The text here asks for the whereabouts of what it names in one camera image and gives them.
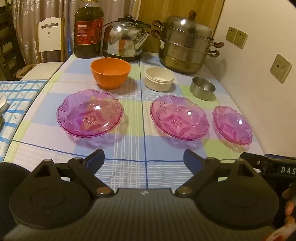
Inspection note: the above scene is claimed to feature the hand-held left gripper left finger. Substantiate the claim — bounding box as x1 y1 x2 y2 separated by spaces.
23 149 115 198

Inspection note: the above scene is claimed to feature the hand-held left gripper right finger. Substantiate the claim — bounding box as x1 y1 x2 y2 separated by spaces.
174 149 264 198

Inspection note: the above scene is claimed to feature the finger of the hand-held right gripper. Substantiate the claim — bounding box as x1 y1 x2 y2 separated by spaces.
239 152 266 174

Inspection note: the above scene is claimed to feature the small purple glass plate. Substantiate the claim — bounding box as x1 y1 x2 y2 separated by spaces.
213 106 253 146

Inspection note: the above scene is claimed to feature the large purple glass plate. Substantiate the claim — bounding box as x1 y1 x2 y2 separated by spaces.
150 95 210 141
57 89 124 138

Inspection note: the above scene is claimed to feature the stainless steel bowl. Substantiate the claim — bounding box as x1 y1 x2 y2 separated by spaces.
190 77 216 101

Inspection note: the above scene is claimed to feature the white plastic bowl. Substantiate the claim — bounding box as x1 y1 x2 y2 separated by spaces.
144 67 174 92

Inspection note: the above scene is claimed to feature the orange plastic bowl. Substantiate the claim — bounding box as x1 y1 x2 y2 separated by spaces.
90 58 132 90

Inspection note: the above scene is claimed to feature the person's right hand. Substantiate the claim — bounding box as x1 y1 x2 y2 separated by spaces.
282 185 296 224

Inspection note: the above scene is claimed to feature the pastel plaid tablecloth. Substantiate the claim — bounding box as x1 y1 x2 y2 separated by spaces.
3 52 265 189

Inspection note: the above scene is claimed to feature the white jar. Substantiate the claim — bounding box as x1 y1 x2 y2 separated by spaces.
0 96 9 114

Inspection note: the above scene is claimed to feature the stainless steel steamer pot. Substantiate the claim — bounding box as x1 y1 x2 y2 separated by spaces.
151 10 225 75

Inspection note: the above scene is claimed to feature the brown wooden stool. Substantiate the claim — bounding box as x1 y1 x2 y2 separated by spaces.
16 64 36 78

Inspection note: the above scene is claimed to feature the stainless steel kettle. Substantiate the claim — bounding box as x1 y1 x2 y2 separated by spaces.
102 15 151 62

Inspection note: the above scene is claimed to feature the cooking oil bottle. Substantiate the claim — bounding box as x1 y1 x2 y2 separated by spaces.
73 0 104 58

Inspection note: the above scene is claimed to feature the white wooden chair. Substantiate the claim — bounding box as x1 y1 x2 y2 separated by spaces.
21 17 65 80

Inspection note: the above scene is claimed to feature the dark metal rack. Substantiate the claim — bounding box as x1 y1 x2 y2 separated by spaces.
0 2 26 80

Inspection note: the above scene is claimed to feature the wooden door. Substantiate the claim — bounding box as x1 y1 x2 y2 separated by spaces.
137 0 226 58

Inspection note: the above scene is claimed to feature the beige wall socket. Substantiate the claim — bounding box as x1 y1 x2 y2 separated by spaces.
233 30 248 49
227 26 238 43

